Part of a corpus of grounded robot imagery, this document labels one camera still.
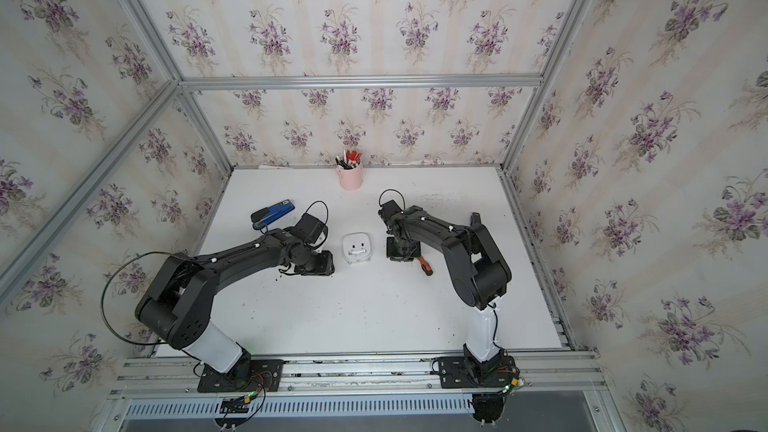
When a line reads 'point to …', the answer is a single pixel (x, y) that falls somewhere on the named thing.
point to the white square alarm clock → (356, 247)
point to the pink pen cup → (351, 179)
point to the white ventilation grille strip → (304, 406)
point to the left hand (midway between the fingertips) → (332, 271)
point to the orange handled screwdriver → (426, 268)
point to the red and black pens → (350, 160)
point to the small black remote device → (475, 218)
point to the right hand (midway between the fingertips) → (402, 258)
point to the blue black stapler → (262, 216)
